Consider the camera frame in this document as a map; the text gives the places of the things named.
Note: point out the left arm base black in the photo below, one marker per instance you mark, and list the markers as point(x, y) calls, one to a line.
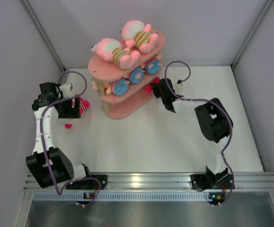
point(95, 182)

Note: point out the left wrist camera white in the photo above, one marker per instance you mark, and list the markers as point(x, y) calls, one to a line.
point(67, 90)

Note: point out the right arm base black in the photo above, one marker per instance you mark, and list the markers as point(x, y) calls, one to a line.
point(201, 182)

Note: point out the small pink frog plush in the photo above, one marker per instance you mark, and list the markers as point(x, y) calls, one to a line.
point(137, 34)

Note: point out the aluminium mounting rail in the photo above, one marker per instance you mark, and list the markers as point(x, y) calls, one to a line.
point(242, 181)

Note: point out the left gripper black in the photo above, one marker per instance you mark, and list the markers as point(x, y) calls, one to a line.
point(71, 112)

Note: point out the blue plush on shelf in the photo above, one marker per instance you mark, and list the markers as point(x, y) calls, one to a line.
point(136, 75)
point(118, 87)

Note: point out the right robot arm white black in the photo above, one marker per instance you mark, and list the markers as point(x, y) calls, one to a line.
point(214, 122)

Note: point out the large pink frog plush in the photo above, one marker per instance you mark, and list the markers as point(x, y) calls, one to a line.
point(111, 50)

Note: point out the white glasses plush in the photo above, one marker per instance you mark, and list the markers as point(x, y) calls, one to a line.
point(83, 106)
point(149, 86)

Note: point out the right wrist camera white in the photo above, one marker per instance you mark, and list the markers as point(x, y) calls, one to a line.
point(179, 87)

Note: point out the orange-head blue-body plush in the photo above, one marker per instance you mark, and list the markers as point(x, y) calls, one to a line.
point(152, 65)

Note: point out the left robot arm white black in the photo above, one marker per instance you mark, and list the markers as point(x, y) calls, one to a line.
point(48, 164)

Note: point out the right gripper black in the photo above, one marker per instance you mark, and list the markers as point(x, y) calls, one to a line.
point(155, 88)

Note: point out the slotted cable duct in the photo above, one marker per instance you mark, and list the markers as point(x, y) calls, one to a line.
point(128, 196)

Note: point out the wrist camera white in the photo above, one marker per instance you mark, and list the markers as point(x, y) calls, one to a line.
point(179, 87)
point(67, 90)

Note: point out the pink three-tier shelf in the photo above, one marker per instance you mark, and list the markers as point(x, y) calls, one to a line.
point(118, 107)

